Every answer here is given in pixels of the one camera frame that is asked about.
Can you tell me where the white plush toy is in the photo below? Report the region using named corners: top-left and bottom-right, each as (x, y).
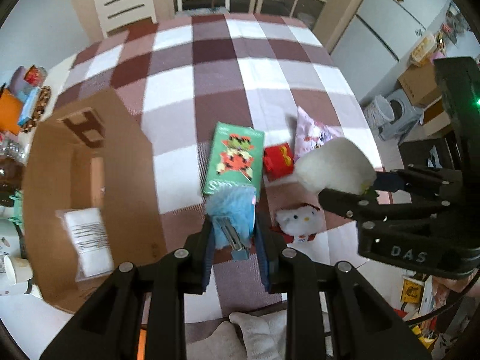
top-left (293, 137), bottom-right (377, 195)

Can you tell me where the hello kitty plush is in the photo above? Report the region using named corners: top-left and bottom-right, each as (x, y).
top-left (271, 203), bottom-right (326, 244)

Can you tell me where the purple snack bag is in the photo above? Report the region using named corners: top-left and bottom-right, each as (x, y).
top-left (294, 106), bottom-right (343, 161)

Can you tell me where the blue plush toy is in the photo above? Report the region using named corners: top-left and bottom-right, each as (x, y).
top-left (205, 185), bottom-right (256, 261)

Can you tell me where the white powder bag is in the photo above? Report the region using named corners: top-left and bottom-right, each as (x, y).
top-left (55, 207), bottom-right (115, 282)

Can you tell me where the green bricks box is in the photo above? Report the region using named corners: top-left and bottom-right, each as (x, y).
top-left (202, 122), bottom-right (264, 201)

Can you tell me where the grey step stool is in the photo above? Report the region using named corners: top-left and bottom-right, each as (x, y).
top-left (379, 88), bottom-right (424, 144)

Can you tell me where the orange cushion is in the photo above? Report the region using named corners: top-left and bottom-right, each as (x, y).
top-left (137, 328), bottom-right (146, 360)

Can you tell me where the white waste basket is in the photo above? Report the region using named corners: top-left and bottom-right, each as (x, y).
top-left (363, 95), bottom-right (395, 132)

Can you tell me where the cardboard box on floor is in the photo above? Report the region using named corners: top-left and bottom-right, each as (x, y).
top-left (398, 62), bottom-right (441, 108)

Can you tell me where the brown cardboard box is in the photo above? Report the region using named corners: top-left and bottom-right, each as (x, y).
top-left (22, 89), bottom-right (167, 313)

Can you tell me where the paper cup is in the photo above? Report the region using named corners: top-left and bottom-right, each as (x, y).
top-left (4, 256), bottom-right (33, 285)

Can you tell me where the white refrigerator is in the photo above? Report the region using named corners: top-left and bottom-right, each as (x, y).
top-left (331, 0), bottom-right (449, 102)

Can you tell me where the green phone stand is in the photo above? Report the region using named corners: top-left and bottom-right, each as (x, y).
top-left (9, 190), bottom-right (24, 229)

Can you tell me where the white decorated kettle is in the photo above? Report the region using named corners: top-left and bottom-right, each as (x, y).
top-left (0, 218), bottom-right (42, 299)

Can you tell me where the checkered tablecloth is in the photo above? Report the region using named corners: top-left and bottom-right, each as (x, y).
top-left (52, 12), bottom-right (383, 325)

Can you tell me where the red lid jar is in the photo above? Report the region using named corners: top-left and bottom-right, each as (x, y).
top-left (0, 157), bottom-right (24, 194)

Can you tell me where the clear water bottle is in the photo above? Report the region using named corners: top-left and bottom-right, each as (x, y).
top-left (0, 132), bottom-right (26, 164)

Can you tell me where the woven brown trivet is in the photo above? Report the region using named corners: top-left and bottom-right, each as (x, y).
top-left (20, 86), bottom-right (51, 133)

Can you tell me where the blue tissue box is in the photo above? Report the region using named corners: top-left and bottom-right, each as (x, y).
top-left (17, 87), bottom-right (41, 127)

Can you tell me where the orange container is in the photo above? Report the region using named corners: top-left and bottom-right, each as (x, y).
top-left (0, 85), bottom-right (23, 136)

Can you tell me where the red cup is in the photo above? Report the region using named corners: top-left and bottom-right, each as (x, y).
top-left (24, 65), bottom-right (47, 87)

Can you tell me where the purple container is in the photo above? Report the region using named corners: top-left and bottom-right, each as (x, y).
top-left (8, 66), bottom-right (29, 96)

